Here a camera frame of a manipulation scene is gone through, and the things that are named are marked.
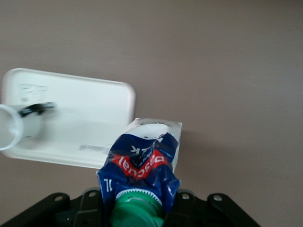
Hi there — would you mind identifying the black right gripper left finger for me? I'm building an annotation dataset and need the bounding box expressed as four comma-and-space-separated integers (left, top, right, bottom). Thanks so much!
71, 187, 112, 227

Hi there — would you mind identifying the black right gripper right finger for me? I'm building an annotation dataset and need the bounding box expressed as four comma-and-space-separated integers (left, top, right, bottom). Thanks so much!
165, 189, 202, 227

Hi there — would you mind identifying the blue milk carton green cap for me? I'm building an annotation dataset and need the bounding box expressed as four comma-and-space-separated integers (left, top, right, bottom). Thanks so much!
96, 117, 184, 227

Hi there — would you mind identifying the white mug with black handle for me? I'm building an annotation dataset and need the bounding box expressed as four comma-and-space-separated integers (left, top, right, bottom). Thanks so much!
0, 101, 58, 152

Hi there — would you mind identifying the cream tray with rabbit print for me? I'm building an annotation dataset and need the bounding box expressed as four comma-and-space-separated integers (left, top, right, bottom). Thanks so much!
0, 68, 136, 170

